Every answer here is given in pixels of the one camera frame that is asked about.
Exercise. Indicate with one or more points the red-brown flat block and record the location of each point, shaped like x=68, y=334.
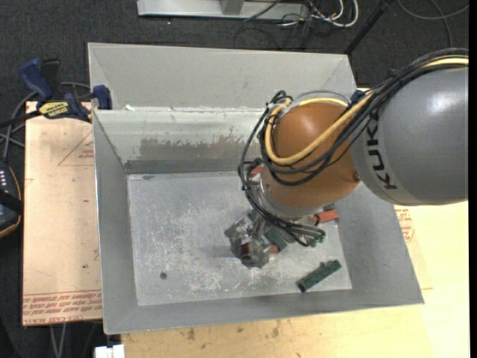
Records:
x=274, y=249
x=327, y=216
x=255, y=171

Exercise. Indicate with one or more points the dark green flat block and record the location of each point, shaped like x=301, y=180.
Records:
x=278, y=239
x=319, y=275

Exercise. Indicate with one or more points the grey metal bin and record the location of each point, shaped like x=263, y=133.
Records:
x=186, y=237

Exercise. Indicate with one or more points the brown cardboard board, red print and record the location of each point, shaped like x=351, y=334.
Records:
x=59, y=215

